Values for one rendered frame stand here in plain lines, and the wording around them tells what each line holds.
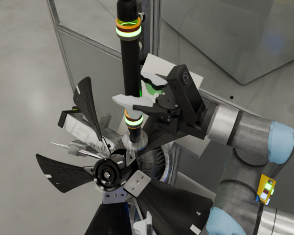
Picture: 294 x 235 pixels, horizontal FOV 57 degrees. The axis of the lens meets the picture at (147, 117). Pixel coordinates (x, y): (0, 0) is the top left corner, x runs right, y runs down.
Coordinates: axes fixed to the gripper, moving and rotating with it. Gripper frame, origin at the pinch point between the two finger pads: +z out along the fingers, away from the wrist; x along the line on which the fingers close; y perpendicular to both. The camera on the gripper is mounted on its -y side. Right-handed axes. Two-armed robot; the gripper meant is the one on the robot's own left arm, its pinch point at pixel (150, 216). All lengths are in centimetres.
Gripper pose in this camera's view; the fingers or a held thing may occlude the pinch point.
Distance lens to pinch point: 94.8
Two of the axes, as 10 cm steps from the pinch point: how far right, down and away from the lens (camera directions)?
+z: -0.2, -7.7, 6.4
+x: 1.0, 6.3, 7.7
